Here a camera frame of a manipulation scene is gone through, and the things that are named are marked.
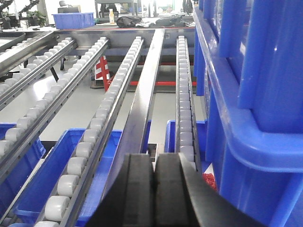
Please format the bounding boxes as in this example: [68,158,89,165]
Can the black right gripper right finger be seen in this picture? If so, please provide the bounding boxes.
[154,153,262,227]

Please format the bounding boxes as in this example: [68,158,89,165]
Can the steel divider rail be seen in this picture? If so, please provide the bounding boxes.
[102,29,165,198]

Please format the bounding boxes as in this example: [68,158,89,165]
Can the white roller track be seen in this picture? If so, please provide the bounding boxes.
[0,37,109,182]
[175,35,202,173]
[0,37,78,109]
[35,36,144,227]

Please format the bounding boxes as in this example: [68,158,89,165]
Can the black bag on table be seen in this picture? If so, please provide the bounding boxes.
[116,15,142,28]

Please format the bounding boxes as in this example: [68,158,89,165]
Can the yellow bottle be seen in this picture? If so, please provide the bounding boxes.
[109,9,115,24]

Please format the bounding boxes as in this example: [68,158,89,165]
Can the red white sign frame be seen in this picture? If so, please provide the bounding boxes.
[90,55,114,92]

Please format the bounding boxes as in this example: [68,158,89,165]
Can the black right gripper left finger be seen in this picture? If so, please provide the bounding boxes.
[86,154,153,227]

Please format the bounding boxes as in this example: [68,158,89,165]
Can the blue bin lower shelf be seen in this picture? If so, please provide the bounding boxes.
[13,128,127,227]

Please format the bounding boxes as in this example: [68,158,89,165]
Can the distant blue crate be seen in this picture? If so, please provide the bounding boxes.
[53,13,95,29]

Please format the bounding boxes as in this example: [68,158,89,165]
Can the large blue bin right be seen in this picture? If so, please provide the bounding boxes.
[194,0,303,227]

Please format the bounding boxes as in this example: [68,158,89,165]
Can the blue bin lower left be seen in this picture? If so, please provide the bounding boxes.
[0,122,46,213]

